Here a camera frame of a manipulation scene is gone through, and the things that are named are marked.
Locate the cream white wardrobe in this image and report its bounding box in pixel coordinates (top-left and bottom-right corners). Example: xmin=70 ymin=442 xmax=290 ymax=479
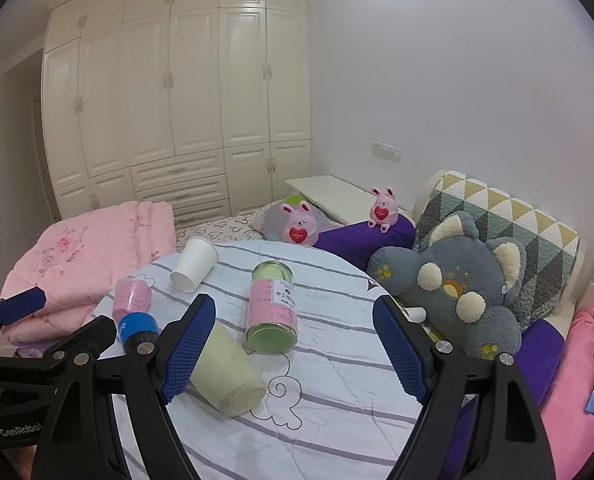
xmin=41 ymin=0 xmax=311 ymax=226

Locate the pink green tall jar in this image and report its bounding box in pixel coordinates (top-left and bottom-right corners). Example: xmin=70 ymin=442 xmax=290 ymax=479
xmin=245 ymin=260 xmax=298 ymax=354

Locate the striped white table cloth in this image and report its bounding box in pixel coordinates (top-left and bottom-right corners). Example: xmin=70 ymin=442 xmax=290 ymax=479
xmin=94 ymin=238 xmax=429 ymax=480

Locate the triangle patterned quilted cushion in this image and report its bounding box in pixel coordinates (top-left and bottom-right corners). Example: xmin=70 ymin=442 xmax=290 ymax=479
xmin=412 ymin=170 xmax=585 ymax=336

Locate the grey plush toy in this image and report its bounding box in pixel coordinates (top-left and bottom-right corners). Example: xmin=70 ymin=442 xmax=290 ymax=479
xmin=367 ymin=212 xmax=526 ymax=360

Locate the left pink bunny toy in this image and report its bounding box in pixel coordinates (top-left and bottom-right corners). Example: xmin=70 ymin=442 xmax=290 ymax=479
xmin=282 ymin=200 xmax=319 ymax=246

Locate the pale green frosted cup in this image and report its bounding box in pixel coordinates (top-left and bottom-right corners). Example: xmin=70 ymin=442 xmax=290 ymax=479
xmin=190 ymin=322 xmax=267 ymax=417

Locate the white paper cup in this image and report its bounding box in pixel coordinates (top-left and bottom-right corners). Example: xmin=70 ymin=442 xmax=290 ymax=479
xmin=170 ymin=237 xmax=219 ymax=294

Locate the right pink bunny toy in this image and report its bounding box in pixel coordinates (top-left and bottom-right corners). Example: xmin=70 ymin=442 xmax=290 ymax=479
xmin=367 ymin=186 xmax=399 ymax=234

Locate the white wall switch plate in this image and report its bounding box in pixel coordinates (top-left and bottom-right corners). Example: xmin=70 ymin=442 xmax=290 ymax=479
xmin=371 ymin=142 xmax=401 ymax=162

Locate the blue black can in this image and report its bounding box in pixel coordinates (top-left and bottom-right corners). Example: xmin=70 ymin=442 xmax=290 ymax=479
xmin=118 ymin=312 xmax=159 ymax=348

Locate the grey pillow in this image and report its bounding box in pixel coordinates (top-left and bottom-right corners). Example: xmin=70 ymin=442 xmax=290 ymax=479
xmin=256 ymin=194 xmax=343 ymax=242

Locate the pink bunny toy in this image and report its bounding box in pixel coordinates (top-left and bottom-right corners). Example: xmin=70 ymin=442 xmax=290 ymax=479
xmin=367 ymin=186 xmax=399 ymax=234
xmin=282 ymin=200 xmax=319 ymax=246

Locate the purple pillow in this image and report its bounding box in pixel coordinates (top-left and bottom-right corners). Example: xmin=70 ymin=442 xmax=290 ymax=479
xmin=314 ymin=214 xmax=415 ymax=271

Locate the pink blanket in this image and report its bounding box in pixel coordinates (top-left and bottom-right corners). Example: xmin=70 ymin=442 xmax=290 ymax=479
xmin=541 ymin=308 xmax=594 ymax=479

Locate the white bedside table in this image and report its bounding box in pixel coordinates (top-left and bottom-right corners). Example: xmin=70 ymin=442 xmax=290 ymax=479
xmin=285 ymin=174 xmax=375 ymax=224

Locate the pink frosted cup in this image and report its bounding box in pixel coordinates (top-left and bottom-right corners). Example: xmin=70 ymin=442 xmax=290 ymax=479
xmin=112 ymin=278 xmax=153 ymax=323

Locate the heart pattern bed sheet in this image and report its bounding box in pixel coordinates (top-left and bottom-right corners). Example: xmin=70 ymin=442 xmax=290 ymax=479
xmin=175 ymin=205 xmax=271 ymax=252

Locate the pink folded quilt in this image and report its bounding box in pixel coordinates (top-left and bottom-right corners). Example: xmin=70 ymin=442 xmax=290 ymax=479
xmin=1 ymin=200 xmax=175 ymax=346

